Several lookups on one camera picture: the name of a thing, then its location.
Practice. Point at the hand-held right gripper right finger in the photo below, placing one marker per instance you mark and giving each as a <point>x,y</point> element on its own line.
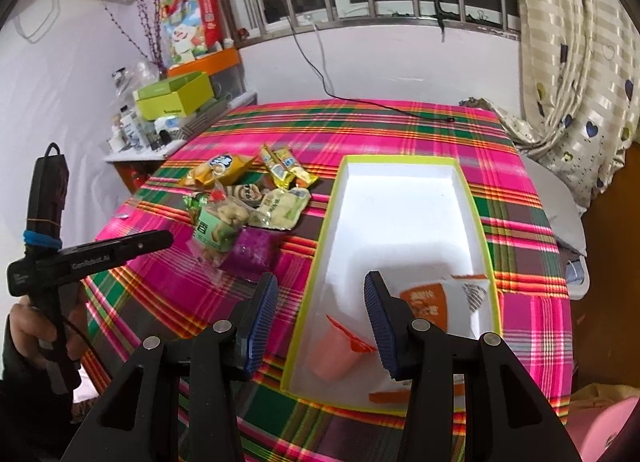
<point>377,324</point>

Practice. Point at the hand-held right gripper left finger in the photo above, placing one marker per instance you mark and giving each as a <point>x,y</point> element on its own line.
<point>262,314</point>

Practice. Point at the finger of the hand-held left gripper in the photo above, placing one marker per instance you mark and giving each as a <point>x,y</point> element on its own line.
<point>145,242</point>

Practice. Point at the pink jelly cup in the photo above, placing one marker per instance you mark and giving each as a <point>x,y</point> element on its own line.
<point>330,349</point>

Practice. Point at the orange and white snack packet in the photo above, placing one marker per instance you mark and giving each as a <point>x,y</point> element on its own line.
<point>430,302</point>

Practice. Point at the purple snack packet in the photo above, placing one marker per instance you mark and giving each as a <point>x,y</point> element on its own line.
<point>250,249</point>

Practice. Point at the green peanut snack packet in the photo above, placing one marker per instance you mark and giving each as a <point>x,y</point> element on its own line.
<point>215,229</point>

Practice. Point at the white box with yellow-green rim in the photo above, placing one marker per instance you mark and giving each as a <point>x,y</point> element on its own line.
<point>400,222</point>

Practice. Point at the yellow snack bag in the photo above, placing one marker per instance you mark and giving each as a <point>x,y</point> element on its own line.
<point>220,167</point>

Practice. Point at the yellow snack bar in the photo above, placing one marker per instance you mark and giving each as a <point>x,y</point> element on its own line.
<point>270,160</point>
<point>302,176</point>

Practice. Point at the person's left forearm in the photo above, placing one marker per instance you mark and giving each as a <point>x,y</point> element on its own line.
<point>25,412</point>

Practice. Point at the person's left hand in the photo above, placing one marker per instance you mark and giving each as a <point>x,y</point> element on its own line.
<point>25,327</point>

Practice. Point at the white side table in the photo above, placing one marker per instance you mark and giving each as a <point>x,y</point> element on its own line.
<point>145,155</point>

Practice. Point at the pale green snack packet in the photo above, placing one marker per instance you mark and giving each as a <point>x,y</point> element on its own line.
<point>282,207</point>

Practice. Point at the brown snack packet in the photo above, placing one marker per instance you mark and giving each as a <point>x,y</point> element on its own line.
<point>247,192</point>

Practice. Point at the group of small bottles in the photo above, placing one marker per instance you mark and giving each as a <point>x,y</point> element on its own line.
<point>132,127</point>

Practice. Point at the yellow-green cardboard box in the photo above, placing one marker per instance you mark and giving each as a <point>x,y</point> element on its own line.
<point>170,97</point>

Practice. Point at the clear plastic drawer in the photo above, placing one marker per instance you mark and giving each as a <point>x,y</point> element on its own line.
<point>227,85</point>

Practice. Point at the orange box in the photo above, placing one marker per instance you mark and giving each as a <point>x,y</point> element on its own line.
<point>210,62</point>

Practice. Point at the pink plaid tablecloth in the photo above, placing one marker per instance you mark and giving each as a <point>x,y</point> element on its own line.
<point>380,132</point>

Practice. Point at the grey pillow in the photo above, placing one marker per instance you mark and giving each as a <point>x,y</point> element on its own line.
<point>560,207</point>

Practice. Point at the colourful cartoon gift box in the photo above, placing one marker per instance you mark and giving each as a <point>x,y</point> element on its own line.
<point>187,27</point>

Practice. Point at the purple flower branches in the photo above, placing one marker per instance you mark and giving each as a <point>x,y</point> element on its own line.
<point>152,17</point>

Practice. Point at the floral bedding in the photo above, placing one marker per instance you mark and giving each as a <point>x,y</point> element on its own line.
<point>510,125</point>

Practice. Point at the pink chair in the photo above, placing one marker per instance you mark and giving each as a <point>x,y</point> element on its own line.
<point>610,427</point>

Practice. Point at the black hook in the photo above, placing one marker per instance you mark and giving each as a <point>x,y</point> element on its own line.
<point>441,12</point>

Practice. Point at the heart print curtain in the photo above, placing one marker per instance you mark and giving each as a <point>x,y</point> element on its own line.
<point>570,67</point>

